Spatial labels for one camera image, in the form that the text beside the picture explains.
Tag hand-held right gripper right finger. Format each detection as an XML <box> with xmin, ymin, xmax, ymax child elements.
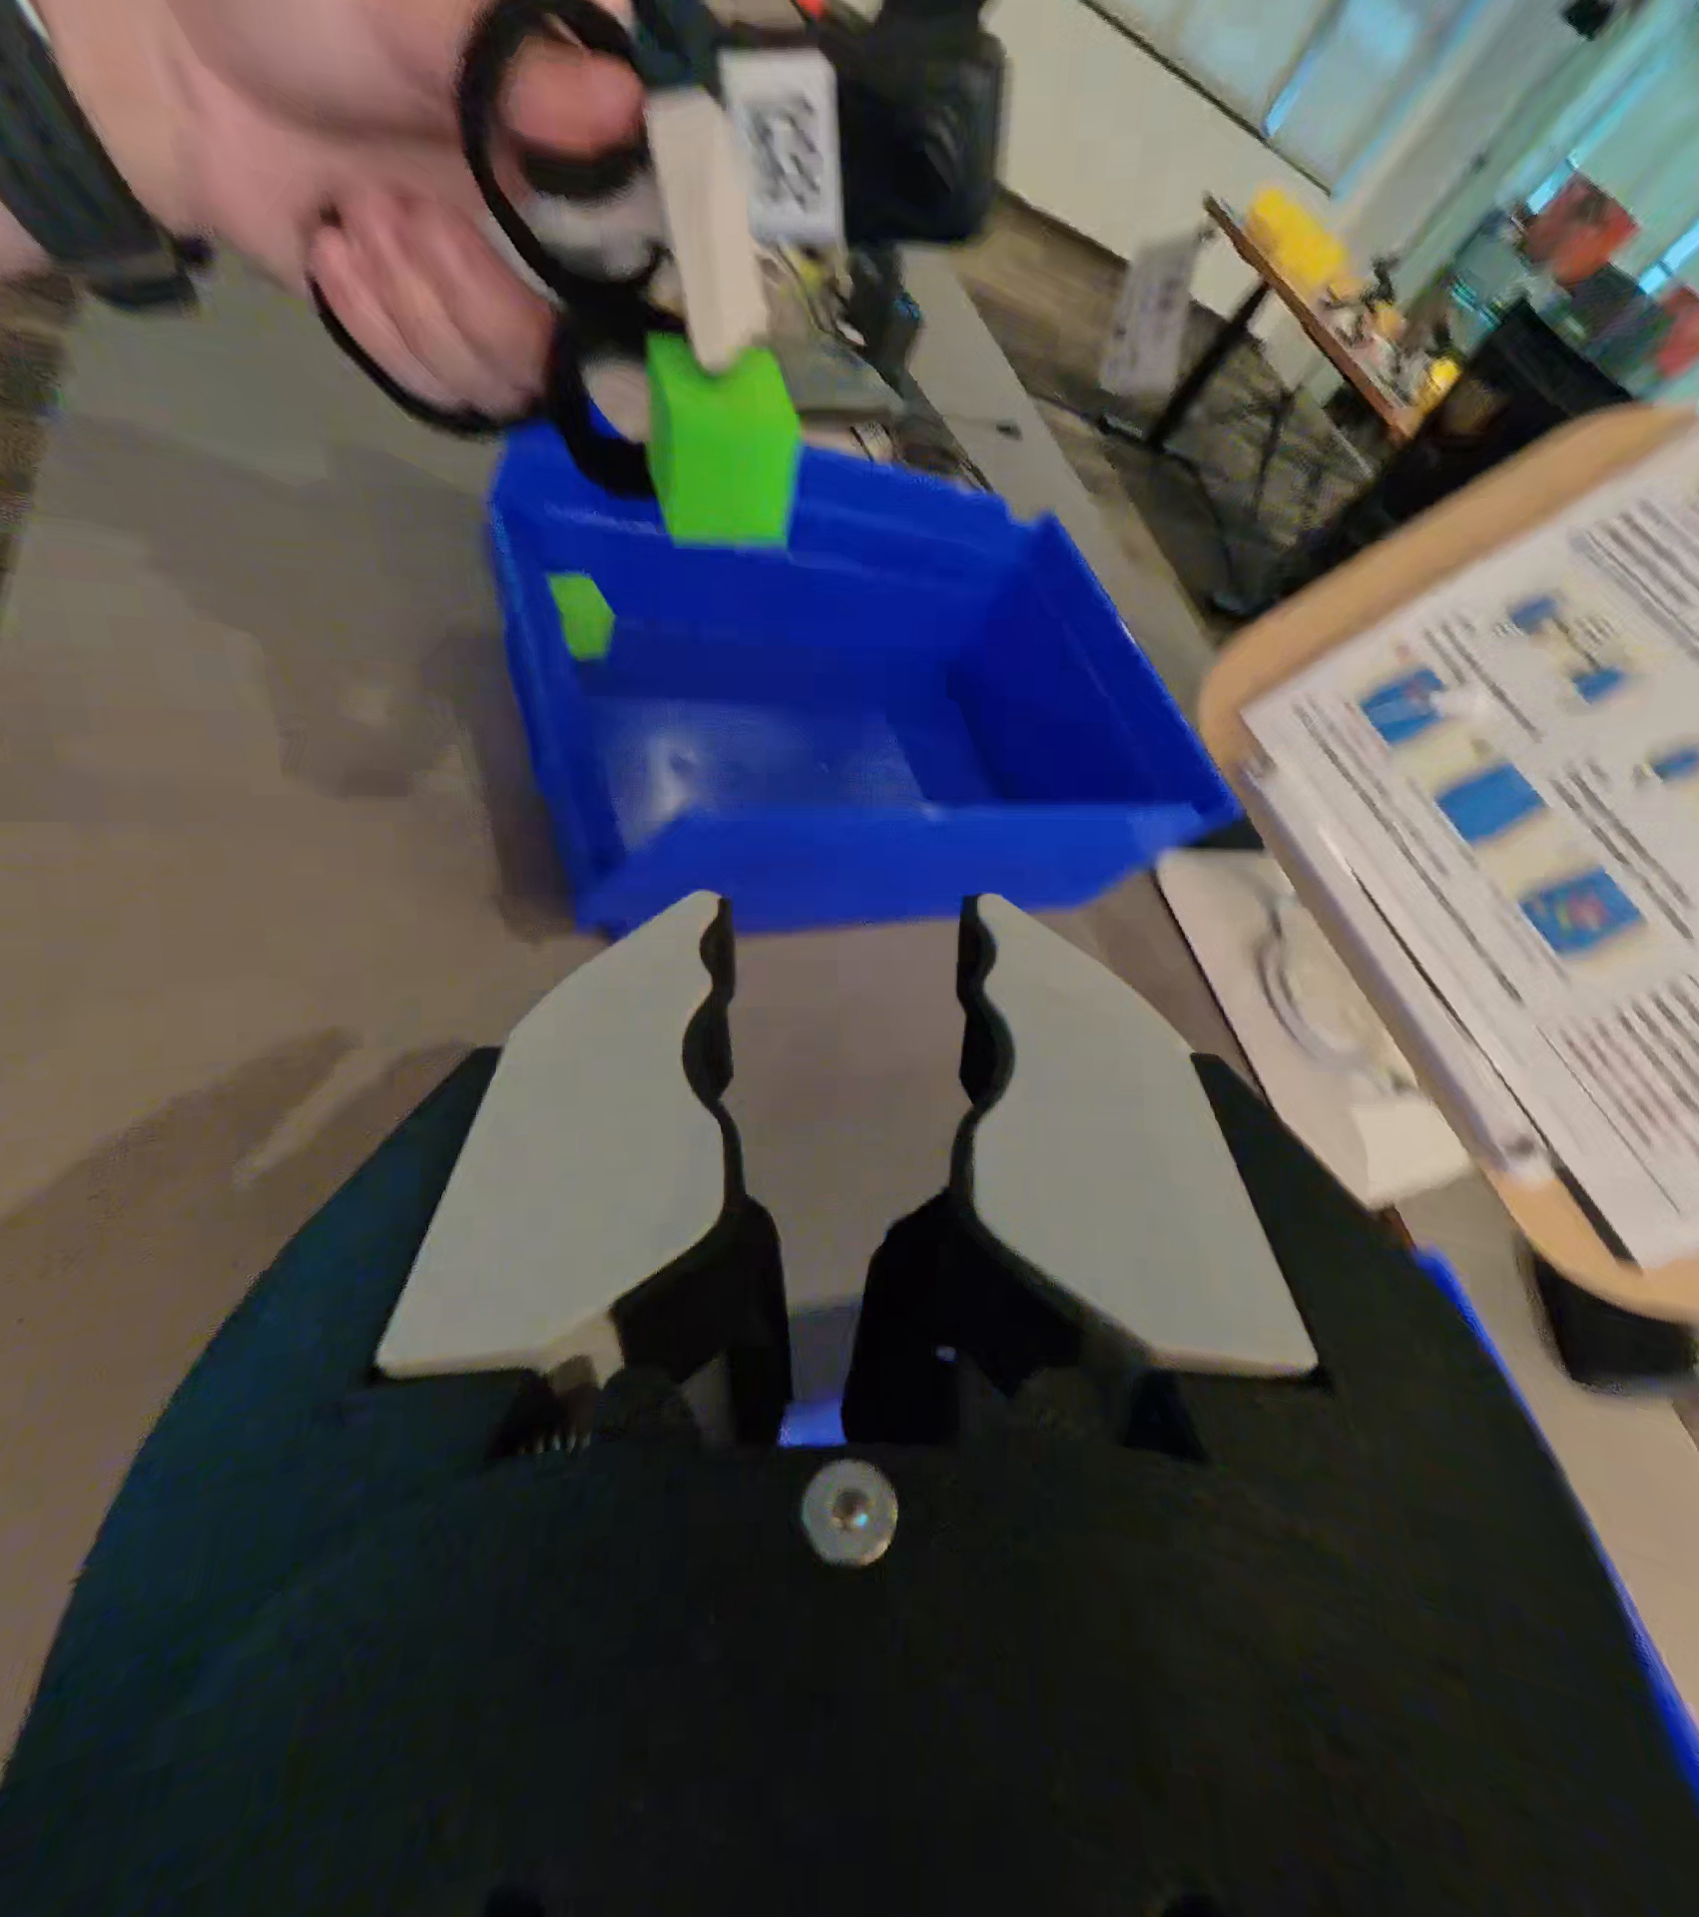
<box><xmin>950</xmin><ymin>892</ymin><xmax>1320</xmax><ymax>1379</ymax></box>

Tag laminated picture sheet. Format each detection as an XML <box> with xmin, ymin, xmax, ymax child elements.
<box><xmin>1100</xmin><ymin>235</ymin><xmax>1206</xmax><ymax>400</ymax></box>

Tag white document stand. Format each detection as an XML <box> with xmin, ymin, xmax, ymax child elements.
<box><xmin>1160</xmin><ymin>852</ymin><xmax>1474</xmax><ymax>1207</ymax></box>

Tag black wrist watch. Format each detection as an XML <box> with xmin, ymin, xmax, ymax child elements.
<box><xmin>0</xmin><ymin>0</ymin><xmax>216</xmax><ymax>311</ymax></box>

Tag wooden table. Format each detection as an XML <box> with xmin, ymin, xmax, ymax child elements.
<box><xmin>1148</xmin><ymin>193</ymin><xmax>1458</xmax><ymax>450</ymax></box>

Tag small black box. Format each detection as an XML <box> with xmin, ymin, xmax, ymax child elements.
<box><xmin>1529</xmin><ymin>1249</ymin><xmax>1699</xmax><ymax>1391</ymax></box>

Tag red storage bins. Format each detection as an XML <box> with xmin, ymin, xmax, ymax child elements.
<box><xmin>1519</xmin><ymin>175</ymin><xmax>1699</xmax><ymax>378</ymax></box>

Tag instruction sheet on wooden board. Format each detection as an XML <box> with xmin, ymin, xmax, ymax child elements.
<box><xmin>1198</xmin><ymin>402</ymin><xmax>1699</xmax><ymax>1323</ymax></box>

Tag blue plastic bin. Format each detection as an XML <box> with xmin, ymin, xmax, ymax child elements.
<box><xmin>487</xmin><ymin>418</ymin><xmax>1242</xmax><ymax>938</ymax></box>
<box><xmin>781</xmin><ymin>1249</ymin><xmax>1699</xmax><ymax>1917</ymax></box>

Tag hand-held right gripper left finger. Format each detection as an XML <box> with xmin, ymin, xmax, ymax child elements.
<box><xmin>373</xmin><ymin>892</ymin><xmax>739</xmax><ymax>1379</ymax></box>

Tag yellow storage bin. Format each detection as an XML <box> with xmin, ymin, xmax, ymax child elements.
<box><xmin>1246</xmin><ymin>185</ymin><xmax>1354</xmax><ymax>293</ymax></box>

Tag person's left hand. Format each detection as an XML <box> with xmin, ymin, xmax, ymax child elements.
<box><xmin>56</xmin><ymin>0</ymin><xmax>649</xmax><ymax>420</ymax></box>

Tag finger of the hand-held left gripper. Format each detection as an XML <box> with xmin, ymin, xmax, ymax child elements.
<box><xmin>643</xmin><ymin>81</ymin><xmax>773</xmax><ymax>376</ymax></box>

